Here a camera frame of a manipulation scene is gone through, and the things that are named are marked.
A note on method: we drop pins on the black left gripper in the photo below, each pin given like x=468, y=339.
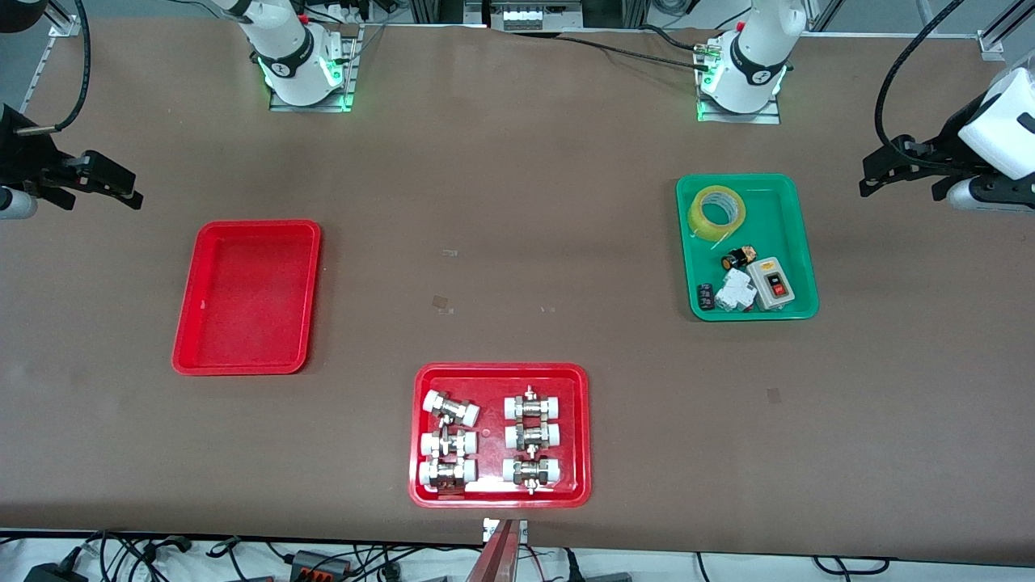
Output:
x=940, y=149

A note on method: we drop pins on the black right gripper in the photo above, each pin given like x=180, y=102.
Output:
x=23, y=155

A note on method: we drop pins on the yellow tape roll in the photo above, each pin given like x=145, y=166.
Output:
x=702, y=212

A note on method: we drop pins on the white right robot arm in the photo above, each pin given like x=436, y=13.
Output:
x=287, y=56

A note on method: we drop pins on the green plastic tray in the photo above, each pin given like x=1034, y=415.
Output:
x=780, y=218

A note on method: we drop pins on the empty red plastic tray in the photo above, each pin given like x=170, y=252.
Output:
x=247, y=299

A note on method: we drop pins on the red tray with fittings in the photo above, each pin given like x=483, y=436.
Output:
x=493, y=380

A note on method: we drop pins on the black round buzzer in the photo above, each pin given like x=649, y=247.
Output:
x=737, y=259

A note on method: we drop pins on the white circuit breaker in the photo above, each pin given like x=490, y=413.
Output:
x=734, y=293

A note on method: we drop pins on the black power adapter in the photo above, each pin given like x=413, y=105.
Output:
x=52, y=572

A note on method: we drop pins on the white power strip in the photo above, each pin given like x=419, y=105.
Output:
x=531, y=18

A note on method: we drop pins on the metal fitting with white caps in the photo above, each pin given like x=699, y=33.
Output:
x=449, y=443
x=531, y=471
x=532, y=436
x=447, y=474
x=532, y=406
x=453, y=409

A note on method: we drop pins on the grey orange connector box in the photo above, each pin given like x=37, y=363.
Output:
x=319, y=563

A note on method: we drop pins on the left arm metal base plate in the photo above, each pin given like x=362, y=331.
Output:
x=768, y=113

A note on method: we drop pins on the silver table corner bracket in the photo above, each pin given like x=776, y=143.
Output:
x=65, y=26
x=993, y=42

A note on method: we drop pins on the grey switch box red button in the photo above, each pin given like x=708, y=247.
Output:
x=774, y=283

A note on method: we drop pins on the small black rocker switch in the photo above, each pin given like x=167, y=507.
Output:
x=705, y=297

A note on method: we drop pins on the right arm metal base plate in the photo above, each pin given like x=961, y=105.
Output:
x=348, y=73

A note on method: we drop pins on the red aluminium camera post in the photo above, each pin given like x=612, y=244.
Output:
x=501, y=550

